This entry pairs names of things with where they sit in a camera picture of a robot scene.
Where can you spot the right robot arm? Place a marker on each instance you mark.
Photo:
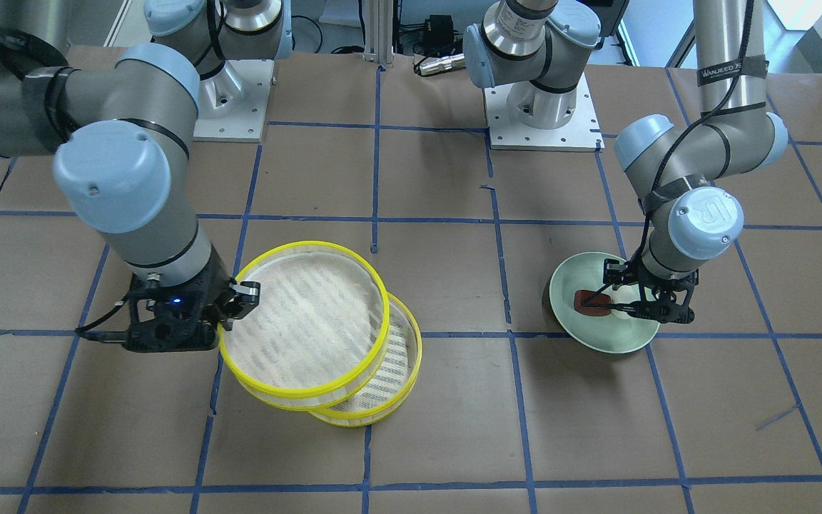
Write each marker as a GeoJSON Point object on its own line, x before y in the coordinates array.
{"type": "Point", "coordinates": [121, 141]}

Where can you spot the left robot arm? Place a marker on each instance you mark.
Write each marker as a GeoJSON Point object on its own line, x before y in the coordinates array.
{"type": "Point", "coordinates": [541, 49]}

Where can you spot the pale green plate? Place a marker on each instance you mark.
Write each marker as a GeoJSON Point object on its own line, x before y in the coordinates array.
{"type": "Point", "coordinates": [591, 319]}

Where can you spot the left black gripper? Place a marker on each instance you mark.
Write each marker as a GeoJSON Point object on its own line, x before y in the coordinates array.
{"type": "Point", "coordinates": [614, 273]}

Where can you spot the aluminium frame post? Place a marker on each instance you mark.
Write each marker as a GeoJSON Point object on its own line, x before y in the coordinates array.
{"type": "Point", "coordinates": [379, 25]}

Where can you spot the brown bun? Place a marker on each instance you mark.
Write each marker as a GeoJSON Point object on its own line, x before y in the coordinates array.
{"type": "Point", "coordinates": [592, 303]}

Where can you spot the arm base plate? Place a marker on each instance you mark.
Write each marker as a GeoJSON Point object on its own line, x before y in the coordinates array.
{"type": "Point", "coordinates": [523, 118]}
{"type": "Point", "coordinates": [233, 103]}

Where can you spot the yellow steamer layer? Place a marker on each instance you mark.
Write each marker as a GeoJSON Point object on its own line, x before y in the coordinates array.
{"type": "Point", "coordinates": [319, 331]}
{"type": "Point", "coordinates": [393, 381]}

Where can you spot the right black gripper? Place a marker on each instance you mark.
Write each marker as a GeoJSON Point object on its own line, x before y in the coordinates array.
{"type": "Point", "coordinates": [212, 293]}

